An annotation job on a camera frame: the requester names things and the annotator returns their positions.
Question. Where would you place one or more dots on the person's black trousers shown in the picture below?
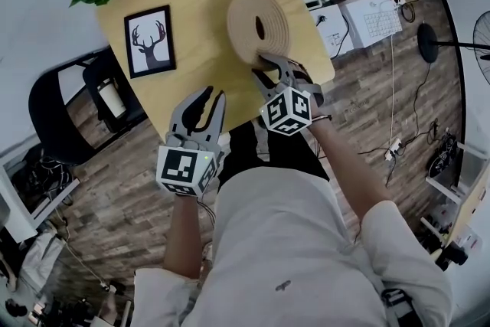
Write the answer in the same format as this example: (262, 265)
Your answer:
(245, 153)

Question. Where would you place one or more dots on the person's right forearm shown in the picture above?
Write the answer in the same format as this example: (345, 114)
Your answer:
(344, 164)

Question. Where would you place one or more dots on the person's right hand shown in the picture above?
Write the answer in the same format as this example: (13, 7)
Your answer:
(302, 73)

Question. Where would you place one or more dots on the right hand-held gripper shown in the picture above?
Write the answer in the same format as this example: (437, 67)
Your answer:
(286, 110)

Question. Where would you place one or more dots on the person's left forearm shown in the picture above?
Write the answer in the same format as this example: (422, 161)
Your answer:
(183, 237)

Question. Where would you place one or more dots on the black framed deer picture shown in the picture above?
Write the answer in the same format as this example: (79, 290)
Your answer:
(150, 41)

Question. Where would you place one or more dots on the round tan box lid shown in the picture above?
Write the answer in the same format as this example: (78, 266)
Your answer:
(275, 22)

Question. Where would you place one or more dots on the black chair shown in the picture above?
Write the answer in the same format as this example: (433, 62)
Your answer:
(49, 115)

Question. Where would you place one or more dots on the white cup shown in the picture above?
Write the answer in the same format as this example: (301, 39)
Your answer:
(112, 99)

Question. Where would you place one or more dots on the person's white shirt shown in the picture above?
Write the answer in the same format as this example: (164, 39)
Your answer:
(291, 241)

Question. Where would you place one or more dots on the white power strip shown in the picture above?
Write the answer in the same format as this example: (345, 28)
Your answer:
(393, 148)

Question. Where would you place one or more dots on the black standing fan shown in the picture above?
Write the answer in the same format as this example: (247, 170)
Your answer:
(428, 42)

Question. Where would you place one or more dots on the white box with plug print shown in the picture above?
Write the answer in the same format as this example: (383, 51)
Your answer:
(334, 30)

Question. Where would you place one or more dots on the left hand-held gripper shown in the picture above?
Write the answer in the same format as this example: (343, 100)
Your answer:
(179, 168)

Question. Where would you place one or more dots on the white and wooden shelf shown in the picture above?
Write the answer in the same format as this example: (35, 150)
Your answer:
(469, 195)

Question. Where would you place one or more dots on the white box with keyboard print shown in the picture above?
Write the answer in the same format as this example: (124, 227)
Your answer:
(373, 21)

